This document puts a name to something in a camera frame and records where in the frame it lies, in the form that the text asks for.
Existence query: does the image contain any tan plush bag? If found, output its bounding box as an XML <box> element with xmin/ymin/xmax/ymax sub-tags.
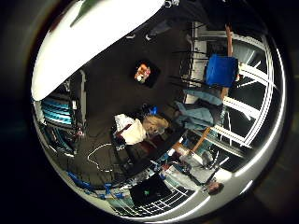
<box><xmin>142</xmin><ymin>115</ymin><xmax>171</xmax><ymax>136</ymax></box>

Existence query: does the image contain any black bin on floor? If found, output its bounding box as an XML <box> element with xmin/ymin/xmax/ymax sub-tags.
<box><xmin>130</xmin><ymin>59</ymin><xmax>162</xmax><ymax>89</ymax></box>

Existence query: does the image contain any colourful toy pile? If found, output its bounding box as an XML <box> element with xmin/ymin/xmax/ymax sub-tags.
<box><xmin>134</xmin><ymin>63</ymin><xmax>152</xmax><ymax>84</ymax></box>

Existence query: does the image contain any dark desk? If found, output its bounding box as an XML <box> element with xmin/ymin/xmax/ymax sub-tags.
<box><xmin>111</xmin><ymin>130</ymin><xmax>188</xmax><ymax>175</ymax></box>

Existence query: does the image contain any seated person with dark hair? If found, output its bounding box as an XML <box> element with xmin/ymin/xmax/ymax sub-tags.
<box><xmin>169</xmin><ymin>127</ymin><xmax>225</xmax><ymax>197</ymax></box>

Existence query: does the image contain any black laptop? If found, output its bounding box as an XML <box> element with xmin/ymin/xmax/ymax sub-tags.
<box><xmin>129</xmin><ymin>174</ymin><xmax>172</xmax><ymax>208</ymax></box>

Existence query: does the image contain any person in blue shirt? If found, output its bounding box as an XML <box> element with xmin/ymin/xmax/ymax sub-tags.
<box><xmin>174</xmin><ymin>24</ymin><xmax>241</xmax><ymax>132</ymax></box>

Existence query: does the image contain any standing person in sneakers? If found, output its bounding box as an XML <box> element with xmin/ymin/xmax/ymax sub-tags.
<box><xmin>125</xmin><ymin>18</ymin><xmax>177</xmax><ymax>43</ymax></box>

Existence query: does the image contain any white cable loop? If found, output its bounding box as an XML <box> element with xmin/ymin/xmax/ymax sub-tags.
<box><xmin>87</xmin><ymin>143</ymin><xmax>115</xmax><ymax>174</ymax></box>

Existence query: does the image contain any white window frame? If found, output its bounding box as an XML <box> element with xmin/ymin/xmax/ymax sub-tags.
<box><xmin>183</xmin><ymin>21</ymin><xmax>278</xmax><ymax>157</ymax></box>

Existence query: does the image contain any blue metal frame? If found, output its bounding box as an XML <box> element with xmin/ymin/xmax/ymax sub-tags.
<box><xmin>66</xmin><ymin>171</ymin><xmax>125</xmax><ymax>200</ymax></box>

